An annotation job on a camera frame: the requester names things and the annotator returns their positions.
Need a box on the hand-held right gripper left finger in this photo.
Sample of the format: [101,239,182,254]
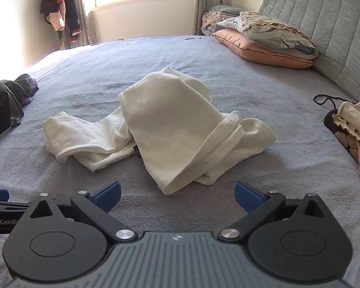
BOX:
[30,181,138,249]

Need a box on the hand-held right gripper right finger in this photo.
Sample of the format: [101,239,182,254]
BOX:
[220,182,330,248]

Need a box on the cream sweatshirt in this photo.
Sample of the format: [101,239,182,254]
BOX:
[42,66,277,195]

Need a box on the grey crumpled garment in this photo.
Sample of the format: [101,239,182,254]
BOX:
[0,73,39,132]

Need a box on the lilac garment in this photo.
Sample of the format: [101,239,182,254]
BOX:
[20,78,38,106]

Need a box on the dark brown patterned knit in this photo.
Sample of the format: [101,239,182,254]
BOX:
[324,108,360,164]

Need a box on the grey bed blanket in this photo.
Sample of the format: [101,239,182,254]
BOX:
[0,34,360,288]

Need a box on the cream folded garment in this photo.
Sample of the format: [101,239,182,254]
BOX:
[337,100,360,144]

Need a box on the peach pillow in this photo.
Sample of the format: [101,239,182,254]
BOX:
[212,29,315,69]

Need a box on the grey floral ruffled pillow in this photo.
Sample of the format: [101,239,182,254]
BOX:
[214,11,319,60]

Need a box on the pink hanging garment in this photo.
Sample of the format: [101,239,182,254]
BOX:
[49,9,67,32]

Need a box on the folded grey ruffled bedding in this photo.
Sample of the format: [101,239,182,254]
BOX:
[201,4,249,36]

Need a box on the grey quilted headboard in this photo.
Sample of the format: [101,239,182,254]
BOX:
[258,0,360,104]

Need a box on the black cord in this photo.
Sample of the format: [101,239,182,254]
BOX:
[313,94,353,108]

